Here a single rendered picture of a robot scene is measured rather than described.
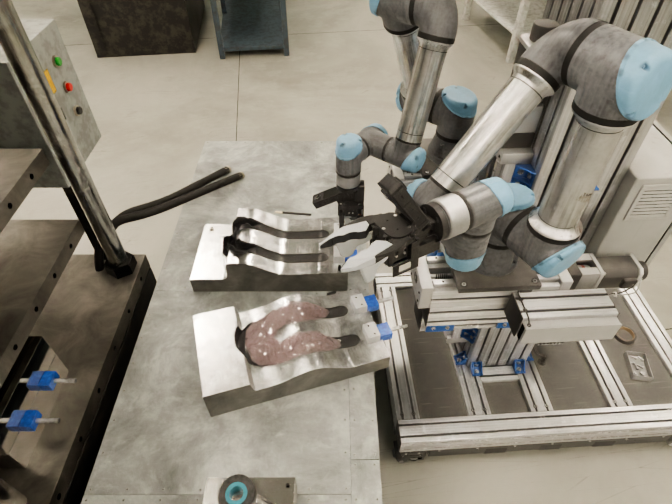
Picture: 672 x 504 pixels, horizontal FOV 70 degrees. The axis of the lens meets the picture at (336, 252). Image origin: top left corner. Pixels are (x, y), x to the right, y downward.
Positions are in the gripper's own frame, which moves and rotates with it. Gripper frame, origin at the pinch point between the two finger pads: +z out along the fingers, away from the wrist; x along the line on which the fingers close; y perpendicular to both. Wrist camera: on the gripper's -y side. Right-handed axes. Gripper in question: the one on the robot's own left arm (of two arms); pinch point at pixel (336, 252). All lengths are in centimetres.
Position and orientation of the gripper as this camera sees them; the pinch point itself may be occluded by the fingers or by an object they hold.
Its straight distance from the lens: 75.5
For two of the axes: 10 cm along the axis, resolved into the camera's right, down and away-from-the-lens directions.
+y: 0.7, 7.8, 6.3
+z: -8.7, 3.5, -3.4
